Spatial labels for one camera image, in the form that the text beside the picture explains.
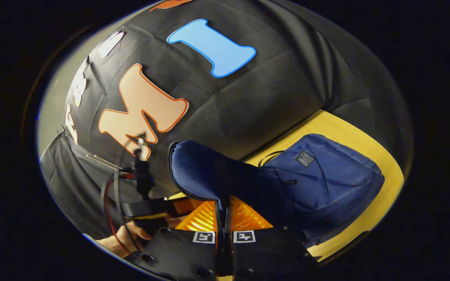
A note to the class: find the black backdrop cloth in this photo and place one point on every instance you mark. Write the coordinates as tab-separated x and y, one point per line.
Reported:
268	97

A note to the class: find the blue schoolbag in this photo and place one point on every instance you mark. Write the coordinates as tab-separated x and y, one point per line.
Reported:
326	187

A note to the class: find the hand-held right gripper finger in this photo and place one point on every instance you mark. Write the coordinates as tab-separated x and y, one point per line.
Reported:
220	242
229	242

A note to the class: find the metal cloth clip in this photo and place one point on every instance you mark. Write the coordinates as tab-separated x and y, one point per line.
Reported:
61	130

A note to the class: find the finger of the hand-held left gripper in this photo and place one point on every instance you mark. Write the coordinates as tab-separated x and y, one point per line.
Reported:
147	207

